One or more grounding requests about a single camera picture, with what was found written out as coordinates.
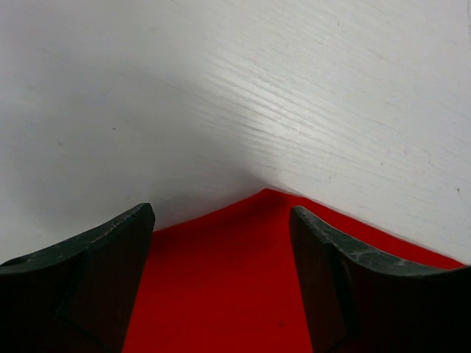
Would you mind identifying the red t shirt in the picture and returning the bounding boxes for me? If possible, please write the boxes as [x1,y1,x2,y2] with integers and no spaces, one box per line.
[124,189,461,352]

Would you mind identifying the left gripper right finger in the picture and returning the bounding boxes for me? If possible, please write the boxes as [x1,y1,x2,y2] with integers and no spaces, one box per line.
[289,206,470,352]

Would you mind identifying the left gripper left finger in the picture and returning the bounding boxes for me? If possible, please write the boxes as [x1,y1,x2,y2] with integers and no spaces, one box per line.
[1,203,155,352]

